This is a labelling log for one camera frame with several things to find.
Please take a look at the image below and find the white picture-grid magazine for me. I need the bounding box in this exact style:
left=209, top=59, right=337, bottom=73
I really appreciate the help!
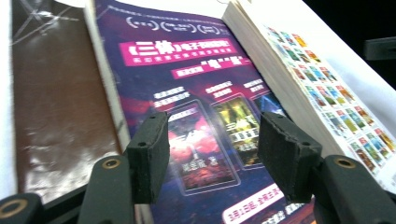
left=222, top=0, right=396, bottom=194

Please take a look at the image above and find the purple magazine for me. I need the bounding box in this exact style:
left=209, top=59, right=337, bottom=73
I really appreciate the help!
left=83, top=0, right=316, bottom=224

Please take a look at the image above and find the brown magazine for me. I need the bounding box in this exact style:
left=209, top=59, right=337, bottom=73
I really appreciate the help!
left=11, top=0, right=124, bottom=204

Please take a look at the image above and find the black curtain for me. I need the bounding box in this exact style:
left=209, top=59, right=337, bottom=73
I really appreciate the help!
left=303, top=0, right=396, bottom=91

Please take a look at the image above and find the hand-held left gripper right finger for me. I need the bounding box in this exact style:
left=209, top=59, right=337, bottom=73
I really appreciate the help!
left=257, top=111, right=323, bottom=203

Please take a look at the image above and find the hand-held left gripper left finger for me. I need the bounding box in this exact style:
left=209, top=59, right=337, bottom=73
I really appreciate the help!
left=125, top=111, right=171, bottom=204

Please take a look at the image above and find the white board sheet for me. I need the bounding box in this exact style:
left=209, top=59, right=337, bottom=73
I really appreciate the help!
left=0, top=0, right=396, bottom=200

